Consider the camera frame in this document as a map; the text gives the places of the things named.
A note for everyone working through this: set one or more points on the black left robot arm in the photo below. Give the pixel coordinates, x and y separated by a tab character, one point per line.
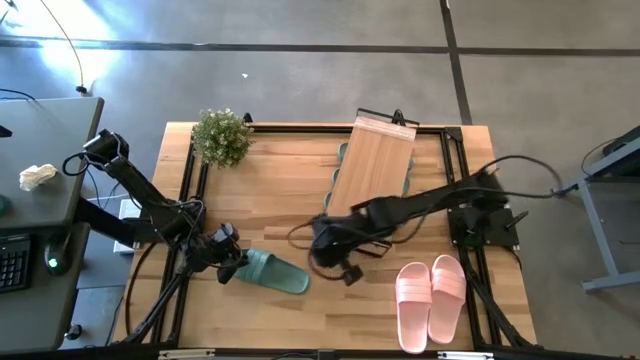
140	187

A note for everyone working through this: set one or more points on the grey side table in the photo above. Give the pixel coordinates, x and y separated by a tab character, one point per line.
602	247

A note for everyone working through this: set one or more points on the wooden shelf black metal frame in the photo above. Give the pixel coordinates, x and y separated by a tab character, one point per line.
375	165

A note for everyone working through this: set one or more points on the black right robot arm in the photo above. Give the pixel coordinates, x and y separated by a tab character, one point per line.
425	200

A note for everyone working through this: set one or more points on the black computer mouse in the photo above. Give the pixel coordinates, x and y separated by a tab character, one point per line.
56	260

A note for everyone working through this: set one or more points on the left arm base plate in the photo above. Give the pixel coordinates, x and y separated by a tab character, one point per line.
147	235

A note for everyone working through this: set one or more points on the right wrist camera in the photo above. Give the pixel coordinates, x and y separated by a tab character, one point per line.
352	275

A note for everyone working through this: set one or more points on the grey office desk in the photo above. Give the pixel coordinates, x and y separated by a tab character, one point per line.
45	140

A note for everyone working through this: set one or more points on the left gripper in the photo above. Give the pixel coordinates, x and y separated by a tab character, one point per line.
207	257

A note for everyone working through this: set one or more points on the silver metal bracket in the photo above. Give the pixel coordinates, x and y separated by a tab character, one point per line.
185	354
465	355

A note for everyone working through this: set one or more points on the black desk item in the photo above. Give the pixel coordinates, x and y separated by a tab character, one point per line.
4	131

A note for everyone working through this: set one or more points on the black metal rig frame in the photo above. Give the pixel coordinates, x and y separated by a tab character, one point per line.
300	129

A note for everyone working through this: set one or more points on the potted green plant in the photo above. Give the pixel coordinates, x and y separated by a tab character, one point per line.
220	137

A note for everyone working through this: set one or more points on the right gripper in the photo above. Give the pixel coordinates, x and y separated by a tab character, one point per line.
335	240

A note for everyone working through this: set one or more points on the white crumpled tissue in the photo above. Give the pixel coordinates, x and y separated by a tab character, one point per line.
37	176

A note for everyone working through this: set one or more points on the pink rubber slide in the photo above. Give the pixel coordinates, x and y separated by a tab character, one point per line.
412	312
447	297

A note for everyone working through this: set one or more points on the black support beam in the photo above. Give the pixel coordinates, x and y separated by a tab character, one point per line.
105	222

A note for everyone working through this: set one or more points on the black round desk knob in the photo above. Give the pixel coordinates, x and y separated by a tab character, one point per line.
74	331

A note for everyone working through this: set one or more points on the black keyboard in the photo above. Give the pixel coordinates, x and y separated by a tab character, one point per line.
14	265

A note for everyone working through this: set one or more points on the white power box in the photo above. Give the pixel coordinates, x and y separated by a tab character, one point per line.
126	209

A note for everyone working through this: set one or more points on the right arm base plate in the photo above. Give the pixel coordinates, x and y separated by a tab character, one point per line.
500	232

